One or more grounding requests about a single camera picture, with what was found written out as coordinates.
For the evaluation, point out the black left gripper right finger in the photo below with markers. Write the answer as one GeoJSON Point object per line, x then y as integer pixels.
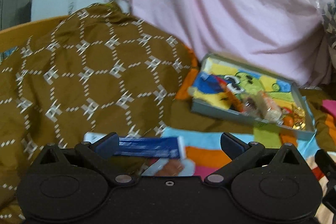
{"type": "Point", "coordinates": [243, 157]}

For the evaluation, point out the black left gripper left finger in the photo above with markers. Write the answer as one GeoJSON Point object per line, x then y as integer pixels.
{"type": "Point", "coordinates": [96, 155]}

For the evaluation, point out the orange white bread roll packet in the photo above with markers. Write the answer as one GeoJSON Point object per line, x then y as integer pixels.
{"type": "Point", "coordinates": [261, 105]}

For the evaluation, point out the small orange tangerine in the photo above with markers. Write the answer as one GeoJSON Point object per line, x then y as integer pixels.
{"type": "Point", "coordinates": [288, 121]}

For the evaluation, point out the blue white long packet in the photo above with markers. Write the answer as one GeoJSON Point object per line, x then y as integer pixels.
{"type": "Point", "coordinates": [167, 147]}

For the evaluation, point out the pink sausage packet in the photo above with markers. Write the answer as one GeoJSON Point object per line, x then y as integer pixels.
{"type": "Point", "coordinates": [171, 167]}

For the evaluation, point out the dark dried meat snack packet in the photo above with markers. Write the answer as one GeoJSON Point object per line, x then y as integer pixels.
{"type": "Point", "coordinates": [299, 117]}

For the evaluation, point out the yellow green snack packet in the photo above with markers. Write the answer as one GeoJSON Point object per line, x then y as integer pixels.
{"type": "Point", "coordinates": [236, 103]}

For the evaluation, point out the grey tray with cartoon picture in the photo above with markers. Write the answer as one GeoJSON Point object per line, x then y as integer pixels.
{"type": "Point", "coordinates": [231, 90]}

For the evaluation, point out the colourful striped brown duvet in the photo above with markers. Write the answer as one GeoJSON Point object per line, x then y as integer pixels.
{"type": "Point", "coordinates": [102, 70]}

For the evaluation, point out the pink cloth sheet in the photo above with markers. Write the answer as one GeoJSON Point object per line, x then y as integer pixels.
{"type": "Point", "coordinates": [283, 36]}

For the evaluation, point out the wooden bed frame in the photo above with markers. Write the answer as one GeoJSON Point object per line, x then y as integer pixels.
{"type": "Point", "coordinates": [17, 35]}

